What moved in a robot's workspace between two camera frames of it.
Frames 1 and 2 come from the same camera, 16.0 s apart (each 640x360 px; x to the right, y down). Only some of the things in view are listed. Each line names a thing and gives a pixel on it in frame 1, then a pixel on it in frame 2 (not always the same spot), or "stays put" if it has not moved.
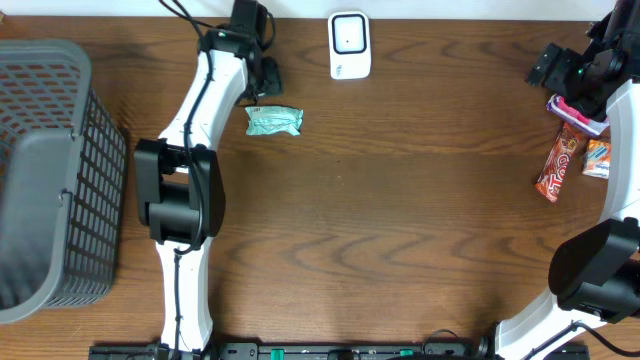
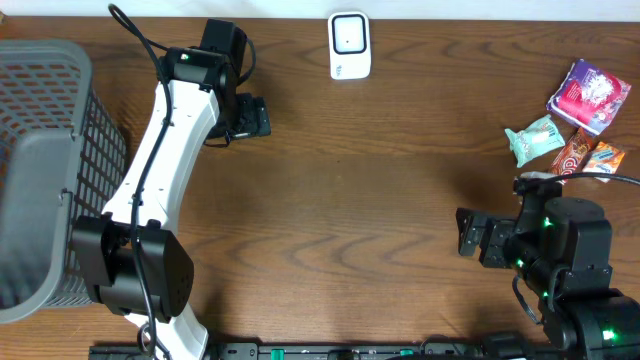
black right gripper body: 552,66 -> 484,240
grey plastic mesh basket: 62,179 stays put
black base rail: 432,351 stays put
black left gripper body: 271,76 -> 255,118
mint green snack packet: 266,119 -> 534,140
